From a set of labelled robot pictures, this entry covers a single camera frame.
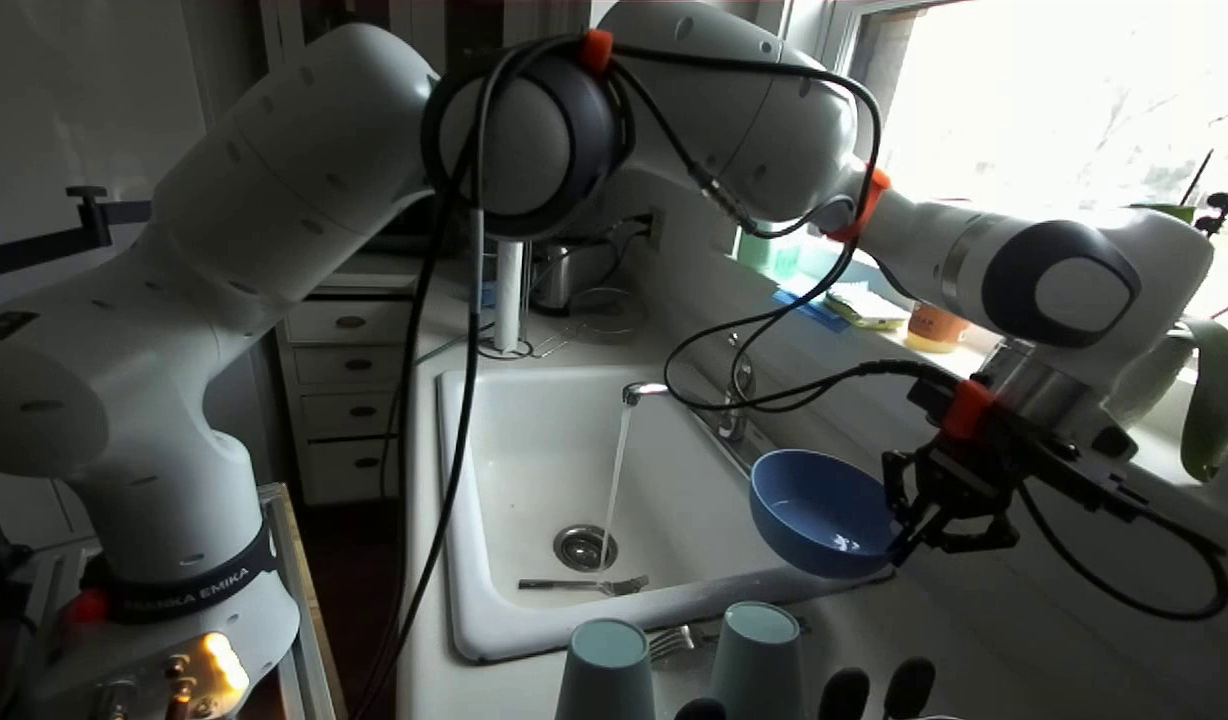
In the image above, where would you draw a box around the running water stream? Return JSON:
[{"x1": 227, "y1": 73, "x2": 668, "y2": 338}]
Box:
[{"x1": 597, "y1": 399, "x2": 638, "y2": 541}]

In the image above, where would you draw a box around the blue cloth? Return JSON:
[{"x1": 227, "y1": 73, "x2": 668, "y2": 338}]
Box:
[{"x1": 769, "y1": 281, "x2": 853, "y2": 336}]

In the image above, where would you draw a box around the chrome sink faucet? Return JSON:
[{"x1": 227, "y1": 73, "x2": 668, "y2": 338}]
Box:
[{"x1": 621, "y1": 330, "x2": 781, "y2": 469}]

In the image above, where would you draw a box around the green soap pump bottle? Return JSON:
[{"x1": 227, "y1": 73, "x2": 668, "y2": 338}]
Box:
[{"x1": 737, "y1": 227, "x2": 793, "y2": 281}]

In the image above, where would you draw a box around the white drawer cabinet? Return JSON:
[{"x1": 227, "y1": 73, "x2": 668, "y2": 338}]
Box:
[{"x1": 271, "y1": 273, "x2": 425, "y2": 510}]

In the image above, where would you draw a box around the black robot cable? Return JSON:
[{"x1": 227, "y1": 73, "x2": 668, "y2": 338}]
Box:
[{"x1": 353, "y1": 30, "x2": 1228, "y2": 720}]

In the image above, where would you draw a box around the blue bowl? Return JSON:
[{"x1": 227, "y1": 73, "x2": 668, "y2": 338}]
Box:
[{"x1": 747, "y1": 442, "x2": 908, "y2": 580}]

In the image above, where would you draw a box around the white window frame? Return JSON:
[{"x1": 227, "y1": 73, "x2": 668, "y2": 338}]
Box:
[{"x1": 775, "y1": 0, "x2": 1228, "y2": 342}]

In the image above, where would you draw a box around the white kitchen sink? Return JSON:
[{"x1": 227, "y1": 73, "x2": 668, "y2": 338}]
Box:
[{"x1": 429, "y1": 361, "x2": 900, "y2": 666}]

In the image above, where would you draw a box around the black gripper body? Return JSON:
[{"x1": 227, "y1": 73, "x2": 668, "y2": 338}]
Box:
[{"x1": 930, "y1": 381, "x2": 1115, "y2": 507}]

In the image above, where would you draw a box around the silver spoon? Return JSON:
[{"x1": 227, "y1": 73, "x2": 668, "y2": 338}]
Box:
[{"x1": 512, "y1": 570, "x2": 652, "y2": 599}]

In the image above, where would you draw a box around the red knob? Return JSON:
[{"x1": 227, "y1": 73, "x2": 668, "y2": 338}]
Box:
[{"x1": 60, "y1": 583, "x2": 114, "y2": 634}]

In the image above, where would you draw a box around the light blue cup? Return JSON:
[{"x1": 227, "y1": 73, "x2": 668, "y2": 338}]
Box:
[
  {"x1": 550, "y1": 615, "x2": 660, "y2": 720},
  {"x1": 702, "y1": 596, "x2": 806, "y2": 720}
]

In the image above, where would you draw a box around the silver fork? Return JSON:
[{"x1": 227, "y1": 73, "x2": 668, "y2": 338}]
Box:
[{"x1": 644, "y1": 618, "x2": 725, "y2": 673}]

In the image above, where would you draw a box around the black metal bracket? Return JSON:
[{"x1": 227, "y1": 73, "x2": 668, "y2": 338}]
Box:
[{"x1": 0, "y1": 181, "x2": 156, "y2": 283}]

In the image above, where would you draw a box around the metal sink drain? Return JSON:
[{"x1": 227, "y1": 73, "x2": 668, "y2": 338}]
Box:
[{"x1": 550, "y1": 518, "x2": 624, "y2": 576}]

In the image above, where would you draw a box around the white plant pot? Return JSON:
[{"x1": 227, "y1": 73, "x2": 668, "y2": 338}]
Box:
[{"x1": 1102, "y1": 330, "x2": 1212, "y2": 430}]

